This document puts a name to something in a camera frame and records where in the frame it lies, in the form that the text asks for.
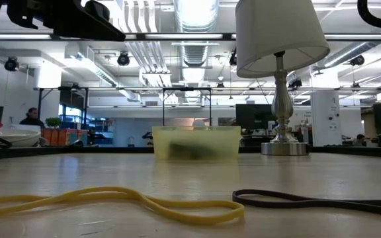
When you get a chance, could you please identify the dark thin rubber band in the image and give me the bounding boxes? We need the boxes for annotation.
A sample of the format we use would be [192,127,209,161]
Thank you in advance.
[232,188,381,219]

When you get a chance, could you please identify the orange teal cardboard boxes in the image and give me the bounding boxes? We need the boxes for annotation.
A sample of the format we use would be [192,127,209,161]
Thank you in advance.
[40,128,89,146]

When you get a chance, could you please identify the yellow plastic bin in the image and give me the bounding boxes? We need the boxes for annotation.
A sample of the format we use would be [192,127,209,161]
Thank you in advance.
[151,125,241,162]

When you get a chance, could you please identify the white shade silver lamp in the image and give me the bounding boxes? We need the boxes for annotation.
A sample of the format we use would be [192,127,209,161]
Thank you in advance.
[235,0,331,156]

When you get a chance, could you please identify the white ceramic bowl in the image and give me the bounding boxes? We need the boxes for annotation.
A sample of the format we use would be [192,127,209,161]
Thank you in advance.
[0,128,42,148]

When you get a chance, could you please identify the person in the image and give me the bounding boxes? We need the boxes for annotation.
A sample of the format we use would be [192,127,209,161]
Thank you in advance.
[352,134,366,147]
[19,107,46,130]

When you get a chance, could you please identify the pale yellow thin rubber band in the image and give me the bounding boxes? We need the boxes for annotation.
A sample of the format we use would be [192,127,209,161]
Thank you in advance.
[0,186,245,226]

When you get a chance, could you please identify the small background potted plant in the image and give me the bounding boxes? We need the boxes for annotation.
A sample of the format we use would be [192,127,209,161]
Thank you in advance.
[44,117,62,129]

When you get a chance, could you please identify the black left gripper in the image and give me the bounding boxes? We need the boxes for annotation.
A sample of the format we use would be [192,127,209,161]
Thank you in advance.
[7,0,126,42]

